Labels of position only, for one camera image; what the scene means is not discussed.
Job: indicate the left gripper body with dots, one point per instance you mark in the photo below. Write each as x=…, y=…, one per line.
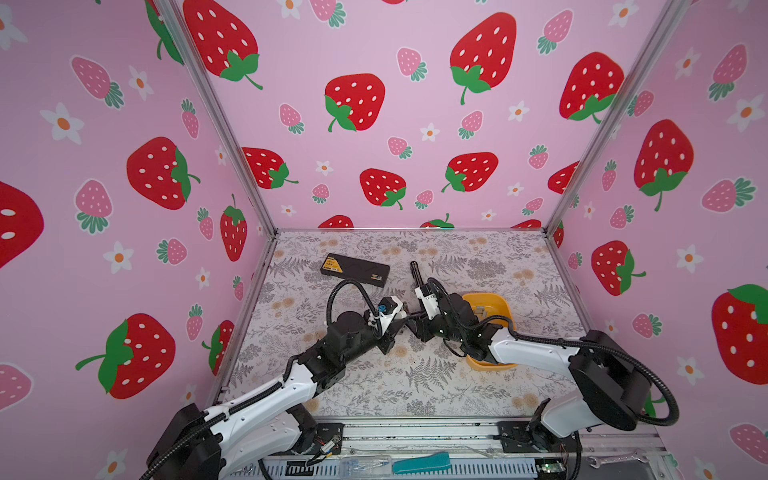
x=367, y=340

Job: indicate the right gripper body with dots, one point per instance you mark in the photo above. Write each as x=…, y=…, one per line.
x=439, y=327

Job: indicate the black stapler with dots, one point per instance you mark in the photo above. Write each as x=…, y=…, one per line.
x=416, y=274

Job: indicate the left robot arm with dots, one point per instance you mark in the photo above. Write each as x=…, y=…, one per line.
x=217, y=441

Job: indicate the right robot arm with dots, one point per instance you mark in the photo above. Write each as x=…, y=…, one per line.
x=613, y=387

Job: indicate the yellow plastic tray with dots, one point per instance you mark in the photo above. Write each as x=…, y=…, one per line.
x=485, y=305

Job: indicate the black tool case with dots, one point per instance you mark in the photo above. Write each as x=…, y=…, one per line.
x=363, y=271

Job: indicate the silver wrench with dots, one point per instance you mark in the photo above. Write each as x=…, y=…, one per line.
x=598, y=462

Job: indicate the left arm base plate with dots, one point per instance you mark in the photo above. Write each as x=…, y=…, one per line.
x=324, y=437

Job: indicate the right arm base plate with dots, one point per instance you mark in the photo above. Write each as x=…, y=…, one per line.
x=516, y=437

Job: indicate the teal handled tool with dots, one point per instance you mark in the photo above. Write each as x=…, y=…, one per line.
x=438, y=462

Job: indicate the aluminium rail frame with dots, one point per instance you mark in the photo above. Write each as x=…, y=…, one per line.
x=371, y=445

